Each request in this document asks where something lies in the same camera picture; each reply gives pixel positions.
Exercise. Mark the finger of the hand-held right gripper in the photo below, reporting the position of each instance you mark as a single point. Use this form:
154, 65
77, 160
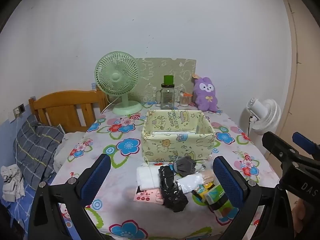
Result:
277, 147
303, 142

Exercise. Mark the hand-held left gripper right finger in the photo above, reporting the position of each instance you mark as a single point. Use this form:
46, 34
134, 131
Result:
228, 180

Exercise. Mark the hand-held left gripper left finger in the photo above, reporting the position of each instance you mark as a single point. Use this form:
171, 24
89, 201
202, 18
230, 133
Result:
98, 177

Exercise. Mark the green cartoon tissue pack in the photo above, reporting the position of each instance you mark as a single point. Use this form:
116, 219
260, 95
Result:
215, 195

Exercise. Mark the translucent beige packet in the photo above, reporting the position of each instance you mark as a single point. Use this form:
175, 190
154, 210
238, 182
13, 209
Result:
207, 176

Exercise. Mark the yellow cartoon tissue pack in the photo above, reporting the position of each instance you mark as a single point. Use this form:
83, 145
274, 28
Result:
201, 191

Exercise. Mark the white plastic packet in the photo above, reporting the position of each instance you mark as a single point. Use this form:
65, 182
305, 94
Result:
190, 182

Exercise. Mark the grey sock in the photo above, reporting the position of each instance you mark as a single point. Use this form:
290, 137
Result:
185, 166

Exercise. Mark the white towel bundle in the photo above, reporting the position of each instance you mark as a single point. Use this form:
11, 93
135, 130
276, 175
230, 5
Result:
147, 177

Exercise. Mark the pink tissue pack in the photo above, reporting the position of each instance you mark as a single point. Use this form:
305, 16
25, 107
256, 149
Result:
147, 196

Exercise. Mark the black plastic bag roll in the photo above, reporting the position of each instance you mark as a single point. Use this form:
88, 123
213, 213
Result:
172, 195

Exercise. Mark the yellow cartoon fabric box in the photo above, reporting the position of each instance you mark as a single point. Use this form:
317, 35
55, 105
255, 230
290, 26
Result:
175, 150

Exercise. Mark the person's right hand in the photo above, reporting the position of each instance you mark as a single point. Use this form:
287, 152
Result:
298, 216

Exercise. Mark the floral tablecloth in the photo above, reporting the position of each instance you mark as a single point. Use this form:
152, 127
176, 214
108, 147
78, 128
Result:
120, 202

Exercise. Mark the white standing fan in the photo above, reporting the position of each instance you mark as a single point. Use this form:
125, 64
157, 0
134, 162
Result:
265, 115

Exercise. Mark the white blanket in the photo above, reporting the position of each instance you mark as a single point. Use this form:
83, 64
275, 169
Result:
67, 150

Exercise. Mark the beige cabinet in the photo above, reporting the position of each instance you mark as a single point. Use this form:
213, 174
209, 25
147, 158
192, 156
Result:
305, 80

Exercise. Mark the grey plaid pillow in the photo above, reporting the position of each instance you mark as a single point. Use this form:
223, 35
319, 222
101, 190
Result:
37, 145

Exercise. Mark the wooden chair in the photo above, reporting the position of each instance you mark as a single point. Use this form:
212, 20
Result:
60, 112

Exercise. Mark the blue checked bed sheet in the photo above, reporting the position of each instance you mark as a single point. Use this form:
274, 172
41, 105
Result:
22, 212

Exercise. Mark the purple plush bunny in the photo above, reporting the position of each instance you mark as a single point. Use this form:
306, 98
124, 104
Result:
205, 97

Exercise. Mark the crumpled white cloth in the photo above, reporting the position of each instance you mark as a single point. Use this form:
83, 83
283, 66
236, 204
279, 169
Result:
12, 182

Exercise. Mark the cotton swab jar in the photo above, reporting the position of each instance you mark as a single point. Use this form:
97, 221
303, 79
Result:
185, 101

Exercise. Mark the green desk fan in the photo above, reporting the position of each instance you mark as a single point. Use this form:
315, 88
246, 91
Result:
116, 76

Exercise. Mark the glass mug jar green lid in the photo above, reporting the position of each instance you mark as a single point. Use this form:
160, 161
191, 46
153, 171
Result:
167, 97

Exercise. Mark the green patterned board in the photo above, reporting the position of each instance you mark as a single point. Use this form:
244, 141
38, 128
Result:
160, 70

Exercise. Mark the wall power socket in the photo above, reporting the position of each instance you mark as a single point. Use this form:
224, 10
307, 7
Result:
18, 109

